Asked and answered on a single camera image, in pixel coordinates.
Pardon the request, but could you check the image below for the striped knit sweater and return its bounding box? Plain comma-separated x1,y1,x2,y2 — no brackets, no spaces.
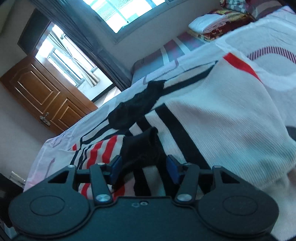
71,54,295,197

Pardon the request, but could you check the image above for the large bedroom window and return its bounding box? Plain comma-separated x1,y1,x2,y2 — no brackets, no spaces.
81,0,184,43

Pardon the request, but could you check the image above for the brown wooden door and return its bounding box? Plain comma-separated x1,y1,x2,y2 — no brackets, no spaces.
1,56,97,135

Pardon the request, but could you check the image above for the patterned bed sheet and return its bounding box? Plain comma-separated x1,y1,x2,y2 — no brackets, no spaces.
23,5,296,241

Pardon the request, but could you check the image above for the folded white red blanket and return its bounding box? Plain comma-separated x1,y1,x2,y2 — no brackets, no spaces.
188,9,254,42

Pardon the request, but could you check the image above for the dark grey left curtain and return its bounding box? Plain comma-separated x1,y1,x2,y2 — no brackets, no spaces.
31,1,132,91

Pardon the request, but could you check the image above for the striped plaid pillow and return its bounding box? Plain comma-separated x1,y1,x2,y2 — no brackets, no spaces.
220,0,282,20

